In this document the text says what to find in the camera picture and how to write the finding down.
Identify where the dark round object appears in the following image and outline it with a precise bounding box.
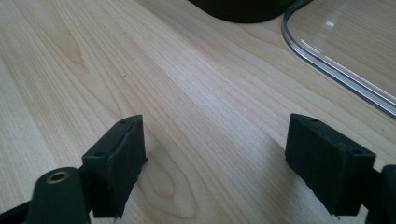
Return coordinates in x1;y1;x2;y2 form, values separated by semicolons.
188;0;301;24

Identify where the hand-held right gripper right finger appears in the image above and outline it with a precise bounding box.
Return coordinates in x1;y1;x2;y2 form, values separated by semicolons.
284;113;377;217

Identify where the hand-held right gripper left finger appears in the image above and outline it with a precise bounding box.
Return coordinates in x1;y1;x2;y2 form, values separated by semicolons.
81;114;149;220

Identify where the clear plastic tray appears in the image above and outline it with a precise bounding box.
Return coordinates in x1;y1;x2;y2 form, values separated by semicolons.
280;0;396;119

